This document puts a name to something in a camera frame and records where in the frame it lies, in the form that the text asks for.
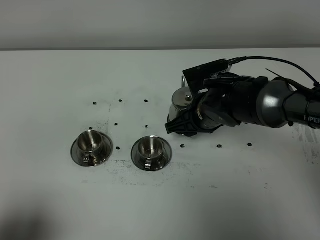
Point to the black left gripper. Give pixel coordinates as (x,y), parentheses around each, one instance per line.
(220,101)

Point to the stainless steel teapot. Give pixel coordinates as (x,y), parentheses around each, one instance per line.
(182,100)

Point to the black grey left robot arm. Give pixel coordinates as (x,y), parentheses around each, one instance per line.
(281,102)

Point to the right stainless steel teacup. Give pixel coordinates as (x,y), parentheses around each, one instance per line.
(150,153)

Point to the stainless steel teacup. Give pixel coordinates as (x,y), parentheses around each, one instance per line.
(89,147)
(150,153)

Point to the right stainless steel saucer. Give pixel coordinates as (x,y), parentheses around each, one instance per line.
(168,153)

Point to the stainless steel saucer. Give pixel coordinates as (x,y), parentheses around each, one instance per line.
(105,154)
(168,153)

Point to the left stainless steel saucer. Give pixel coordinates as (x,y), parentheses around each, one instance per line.
(105,154)

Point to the left stainless steel teacup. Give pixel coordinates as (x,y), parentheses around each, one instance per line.
(89,147)

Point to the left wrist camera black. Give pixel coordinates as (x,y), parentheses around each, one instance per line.
(195,76)

